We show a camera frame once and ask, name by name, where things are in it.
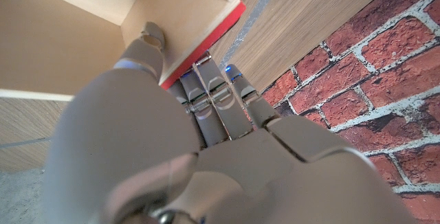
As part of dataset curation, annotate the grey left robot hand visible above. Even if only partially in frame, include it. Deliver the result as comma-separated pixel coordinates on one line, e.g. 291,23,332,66
41,21,419,224

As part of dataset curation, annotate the printed brick wall backdrop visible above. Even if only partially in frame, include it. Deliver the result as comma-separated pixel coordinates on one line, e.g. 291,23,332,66
261,0,440,224

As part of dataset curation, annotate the wooden drawer with red front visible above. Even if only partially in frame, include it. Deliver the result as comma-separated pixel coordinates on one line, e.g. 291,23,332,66
0,0,247,102

